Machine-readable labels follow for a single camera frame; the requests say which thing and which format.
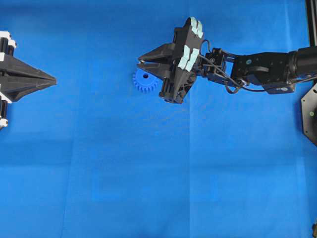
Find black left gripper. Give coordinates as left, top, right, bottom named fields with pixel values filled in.
left=0, top=31, right=57, bottom=129

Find small blue plastic gear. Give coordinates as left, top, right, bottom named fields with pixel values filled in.
left=132, top=69, right=159, bottom=94

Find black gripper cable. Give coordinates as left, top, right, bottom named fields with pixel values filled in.
left=198, top=39, right=270, bottom=95

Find blue cloth mat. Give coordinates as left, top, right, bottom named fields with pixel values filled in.
left=0, top=0, right=317, bottom=238

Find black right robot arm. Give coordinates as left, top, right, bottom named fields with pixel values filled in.
left=137, top=17, right=317, bottom=104

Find black aluminium frame post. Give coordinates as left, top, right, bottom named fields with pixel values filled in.
left=305, top=0, right=317, bottom=47

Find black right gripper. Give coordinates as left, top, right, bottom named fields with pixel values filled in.
left=137, top=17, right=204, bottom=104

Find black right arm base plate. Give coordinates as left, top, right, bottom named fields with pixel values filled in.
left=301, top=84, right=317, bottom=145

